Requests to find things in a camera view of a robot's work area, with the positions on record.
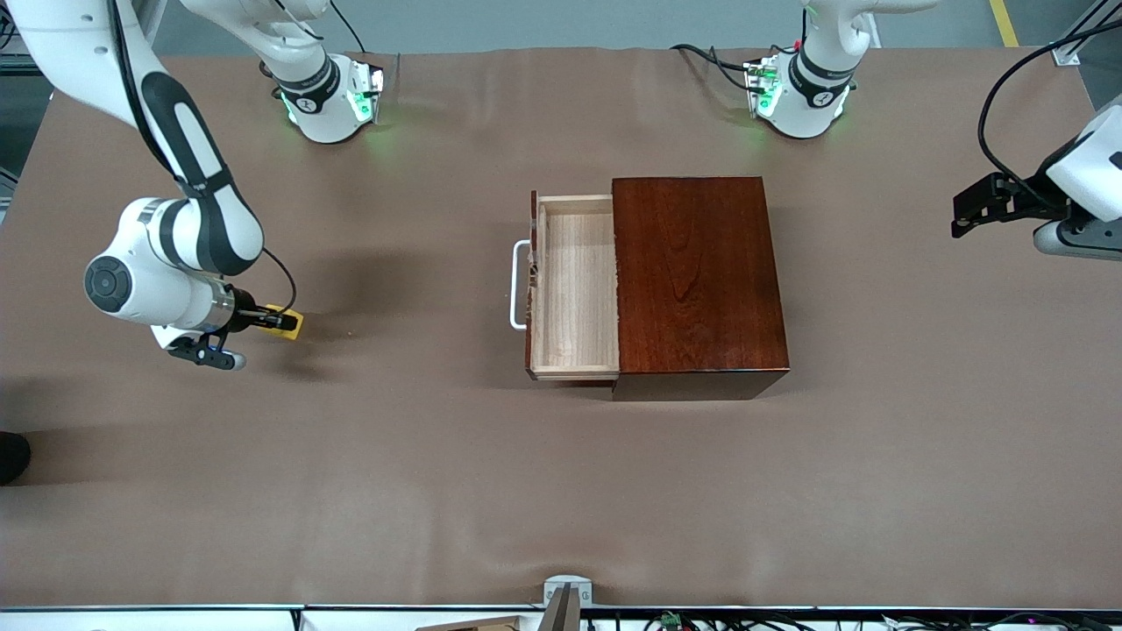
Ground black cable bundle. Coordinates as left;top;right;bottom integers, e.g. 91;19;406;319
586;610;1122;631

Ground black left base cable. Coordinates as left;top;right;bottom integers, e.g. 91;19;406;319
670;41;756;94

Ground brown cardboard piece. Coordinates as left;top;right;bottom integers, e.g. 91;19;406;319
414;615;529;631

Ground wooden drawer with white handle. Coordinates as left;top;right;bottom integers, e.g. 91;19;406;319
511;188;621;382

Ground black base cable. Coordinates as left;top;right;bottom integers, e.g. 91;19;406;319
328;0;368;56
670;41;756;94

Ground aluminium frame profile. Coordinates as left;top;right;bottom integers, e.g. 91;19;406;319
1049;0;1122;67

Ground black right base cable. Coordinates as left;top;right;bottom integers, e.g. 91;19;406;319
328;0;368;56

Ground dark wooden cabinet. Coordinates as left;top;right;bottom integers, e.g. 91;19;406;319
611;175;792;402

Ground yellow floor tape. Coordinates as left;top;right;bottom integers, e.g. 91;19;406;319
989;0;1022;49

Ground yellow block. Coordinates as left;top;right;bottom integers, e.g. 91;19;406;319
266;303;305;342

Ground black shoe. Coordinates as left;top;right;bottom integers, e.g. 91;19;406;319
0;431;32;486

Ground brown table cover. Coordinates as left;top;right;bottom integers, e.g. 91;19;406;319
0;46;1122;610

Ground grey metal bracket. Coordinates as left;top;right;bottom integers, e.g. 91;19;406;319
539;574;593;631

